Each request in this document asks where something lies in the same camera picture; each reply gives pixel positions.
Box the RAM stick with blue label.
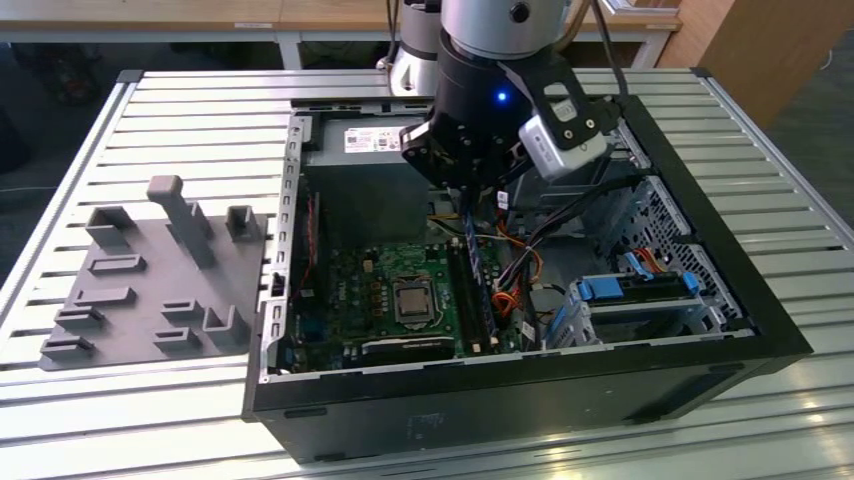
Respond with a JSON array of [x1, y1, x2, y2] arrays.
[[471, 249, 502, 349]]

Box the white power supply label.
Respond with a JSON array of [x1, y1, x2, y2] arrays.
[[343, 127, 405, 154]]

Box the grey power supply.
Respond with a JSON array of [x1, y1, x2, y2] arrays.
[[303, 115, 435, 249]]

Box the green motherboard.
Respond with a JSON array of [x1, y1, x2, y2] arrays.
[[285, 238, 530, 374]]

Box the silver CPU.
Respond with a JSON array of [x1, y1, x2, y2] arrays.
[[397, 288, 432, 321]]

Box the metal socket cover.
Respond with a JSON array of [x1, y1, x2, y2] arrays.
[[391, 279, 440, 329]]

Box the hard disk in blue carrier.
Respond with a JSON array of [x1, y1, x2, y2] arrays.
[[574, 272, 703, 305]]

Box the wooden cabinet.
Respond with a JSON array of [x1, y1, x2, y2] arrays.
[[656, 0, 854, 132]]

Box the black graphics card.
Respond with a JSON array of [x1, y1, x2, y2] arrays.
[[359, 334, 456, 364]]

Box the metal disk bay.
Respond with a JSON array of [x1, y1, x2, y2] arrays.
[[543, 269, 759, 351]]

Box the black PC case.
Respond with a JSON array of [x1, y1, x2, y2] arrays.
[[240, 94, 814, 464]]

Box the grey parts rack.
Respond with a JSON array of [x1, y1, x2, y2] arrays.
[[37, 174, 269, 372]]

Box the black camera bracket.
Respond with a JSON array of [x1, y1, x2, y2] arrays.
[[499, 59, 622, 151]]

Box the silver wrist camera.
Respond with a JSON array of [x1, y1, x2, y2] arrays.
[[518, 117, 610, 182]]

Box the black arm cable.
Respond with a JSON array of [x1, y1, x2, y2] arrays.
[[579, 0, 632, 109]]

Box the red black twisted wire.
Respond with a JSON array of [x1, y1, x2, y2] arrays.
[[295, 192, 319, 299]]

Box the orange red yellow wires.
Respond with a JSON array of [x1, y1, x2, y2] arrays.
[[491, 291, 530, 317]]

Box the blue disk wire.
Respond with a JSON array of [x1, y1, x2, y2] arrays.
[[624, 251, 659, 281]]

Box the orange disk wire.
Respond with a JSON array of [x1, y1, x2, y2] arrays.
[[636, 248, 679, 275]]

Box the wooden desk white frame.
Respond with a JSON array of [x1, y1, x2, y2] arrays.
[[0, 0, 683, 71]]

